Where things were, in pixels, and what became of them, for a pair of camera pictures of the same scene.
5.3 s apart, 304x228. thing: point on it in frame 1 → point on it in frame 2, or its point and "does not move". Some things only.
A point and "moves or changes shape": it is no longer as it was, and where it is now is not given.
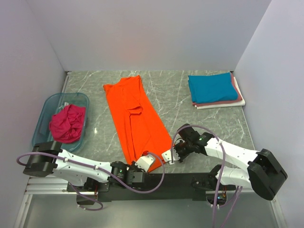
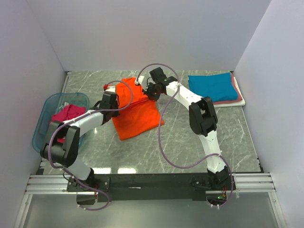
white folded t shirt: x=238 y=103 does not move
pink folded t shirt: x=239 y=97 does not move
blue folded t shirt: x=207 y=88 does not move
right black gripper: x=176 y=149 → x=147 y=91
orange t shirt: x=138 y=128 moves or changes shape
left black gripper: x=133 y=166 → x=115 y=114
